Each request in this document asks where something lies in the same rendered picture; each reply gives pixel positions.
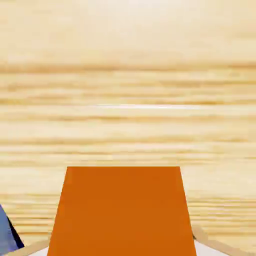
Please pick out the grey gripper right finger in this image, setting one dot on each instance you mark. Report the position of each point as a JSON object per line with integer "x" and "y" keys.
{"x": 208, "y": 249}

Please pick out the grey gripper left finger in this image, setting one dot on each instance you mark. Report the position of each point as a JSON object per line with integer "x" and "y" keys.
{"x": 36, "y": 250}

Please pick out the small blue cube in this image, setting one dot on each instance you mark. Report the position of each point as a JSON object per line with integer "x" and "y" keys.
{"x": 7, "y": 234}

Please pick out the small orange cube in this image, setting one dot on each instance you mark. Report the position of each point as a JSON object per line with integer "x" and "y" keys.
{"x": 122, "y": 212}

